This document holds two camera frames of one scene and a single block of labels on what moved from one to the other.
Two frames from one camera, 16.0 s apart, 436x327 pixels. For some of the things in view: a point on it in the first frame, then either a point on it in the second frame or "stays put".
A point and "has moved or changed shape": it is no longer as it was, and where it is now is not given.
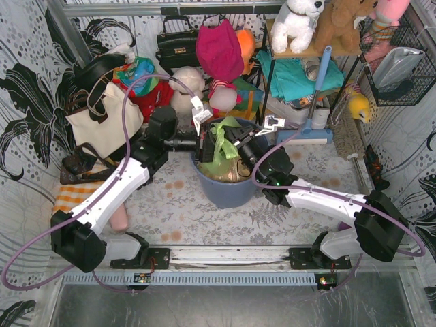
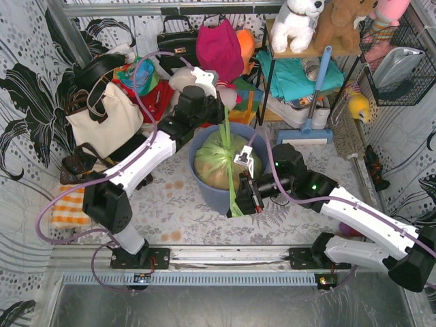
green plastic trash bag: x=226 y=165 stays put
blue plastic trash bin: x=231 y=194 has moved or changed shape
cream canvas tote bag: x=104 y=137 stays put
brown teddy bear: x=336 y=27 stays put
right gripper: x=236 y=137 -> x=246 y=198
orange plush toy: x=247 y=43 stays put
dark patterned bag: x=85 y=165 stays put
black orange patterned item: x=375 y=167 stays put
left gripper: x=206 y=146 -> x=214 y=108
